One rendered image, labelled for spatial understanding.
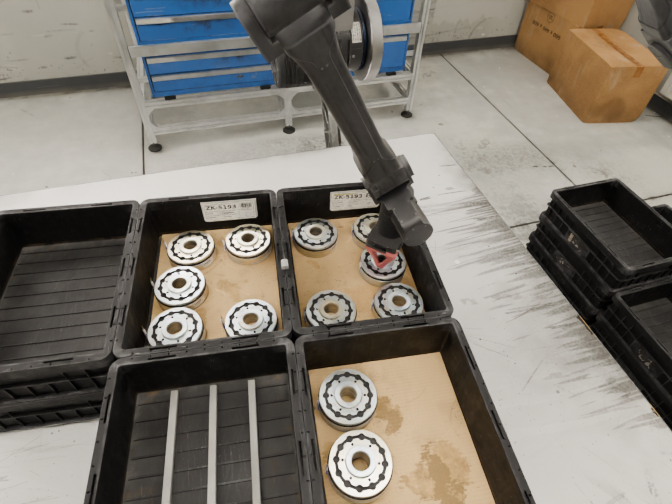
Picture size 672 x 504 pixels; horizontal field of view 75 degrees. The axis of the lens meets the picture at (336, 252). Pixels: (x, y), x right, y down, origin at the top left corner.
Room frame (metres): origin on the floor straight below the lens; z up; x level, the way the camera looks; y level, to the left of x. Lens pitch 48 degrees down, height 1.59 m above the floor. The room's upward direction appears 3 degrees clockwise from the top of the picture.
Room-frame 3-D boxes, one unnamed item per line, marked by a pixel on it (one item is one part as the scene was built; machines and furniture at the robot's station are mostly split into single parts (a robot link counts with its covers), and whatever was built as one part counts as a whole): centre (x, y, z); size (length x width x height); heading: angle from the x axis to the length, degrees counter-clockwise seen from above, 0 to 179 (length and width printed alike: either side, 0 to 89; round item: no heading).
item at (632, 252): (1.13, -0.97, 0.37); 0.40 x 0.30 x 0.45; 19
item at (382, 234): (0.64, -0.11, 0.98); 0.10 x 0.07 x 0.07; 155
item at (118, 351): (0.57, 0.25, 0.92); 0.40 x 0.30 x 0.02; 12
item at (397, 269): (0.65, -0.11, 0.86); 0.10 x 0.10 x 0.01
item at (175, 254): (0.66, 0.33, 0.86); 0.10 x 0.10 x 0.01
